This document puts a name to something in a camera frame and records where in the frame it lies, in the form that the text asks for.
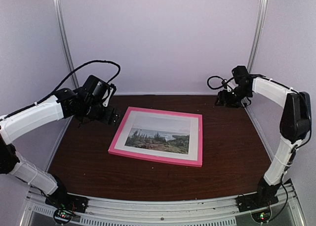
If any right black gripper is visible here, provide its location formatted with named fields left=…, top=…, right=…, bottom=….
left=215, top=85, right=251, bottom=108

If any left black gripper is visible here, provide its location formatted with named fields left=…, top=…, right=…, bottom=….
left=82, top=100, right=120, bottom=126

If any pink wooden picture frame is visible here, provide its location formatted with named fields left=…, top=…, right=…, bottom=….
left=108, top=106, right=203, bottom=168

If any white photo mat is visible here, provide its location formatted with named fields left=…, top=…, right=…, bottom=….
left=112, top=110, right=199, bottom=162

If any landscape photo print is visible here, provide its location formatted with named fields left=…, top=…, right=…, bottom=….
left=124, top=117, right=191, bottom=154

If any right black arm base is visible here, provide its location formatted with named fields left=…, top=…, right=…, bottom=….
left=236, top=177, right=281, bottom=212

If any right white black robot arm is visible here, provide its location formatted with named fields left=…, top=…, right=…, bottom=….
left=215, top=66, right=312, bottom=207

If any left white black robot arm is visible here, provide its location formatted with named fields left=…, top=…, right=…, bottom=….
left=0, top=75, right=119, bottom=208

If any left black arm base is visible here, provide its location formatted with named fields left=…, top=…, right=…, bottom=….
left=40, top=178, right=88, bottom=213

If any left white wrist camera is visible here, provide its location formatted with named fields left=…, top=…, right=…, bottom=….
left=102, top=84, right=117, bottom=107

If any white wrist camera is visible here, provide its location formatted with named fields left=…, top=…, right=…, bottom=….
left=102, top=84, right=117, bottom=107
left=221, top=79, right=233, bottom=92

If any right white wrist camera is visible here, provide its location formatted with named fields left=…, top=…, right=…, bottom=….
left=221, top=79, right=233, bottom=92

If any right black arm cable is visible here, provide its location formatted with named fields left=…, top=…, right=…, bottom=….
left=206, top=75, right=234, bottom=92

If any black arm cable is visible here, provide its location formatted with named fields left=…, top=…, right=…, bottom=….
left=206, top=75, right=234, bottom=92
left=0, top=59, right=121, bottom=120

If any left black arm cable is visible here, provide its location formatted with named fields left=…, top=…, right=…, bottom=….
left=0, top=59, right=121, bottom=120

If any right aluminium corner post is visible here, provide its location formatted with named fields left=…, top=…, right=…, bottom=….
left=246, top=0, right=269, bottom=74

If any aluminium corner post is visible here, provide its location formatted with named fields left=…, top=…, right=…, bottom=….
left=246, top=0, right=269, bottom=74
left=53, top=0, right=75, bottom=73

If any front aluminium rail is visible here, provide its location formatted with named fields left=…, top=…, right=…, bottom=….
left=18, top=182, right=307, bottom=226

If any left aluminium corner post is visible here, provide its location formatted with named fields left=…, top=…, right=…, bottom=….
left=53, top=0, right=75, bottom=73

